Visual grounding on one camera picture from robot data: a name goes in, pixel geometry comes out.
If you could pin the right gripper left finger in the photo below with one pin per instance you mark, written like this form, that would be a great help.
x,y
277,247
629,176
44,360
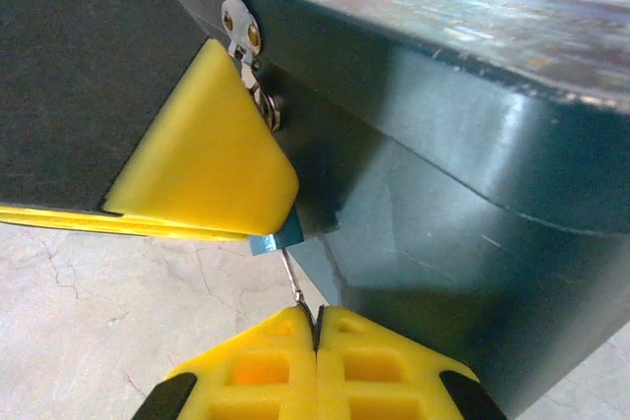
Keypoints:
x,y
275,341

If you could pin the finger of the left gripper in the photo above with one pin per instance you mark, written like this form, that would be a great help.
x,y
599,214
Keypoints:
x,y
74,221
98,71

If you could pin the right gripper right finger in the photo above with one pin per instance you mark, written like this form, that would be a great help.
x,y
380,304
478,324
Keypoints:
x,y
334,336

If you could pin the starry night painted tin box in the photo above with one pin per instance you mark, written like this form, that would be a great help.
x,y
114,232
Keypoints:
x,y
443,144

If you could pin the small silver key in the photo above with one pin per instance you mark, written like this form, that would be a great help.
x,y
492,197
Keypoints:
x,y
293,277

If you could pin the small blue padlock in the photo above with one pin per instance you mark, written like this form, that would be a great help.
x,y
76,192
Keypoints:
x,y
268,244

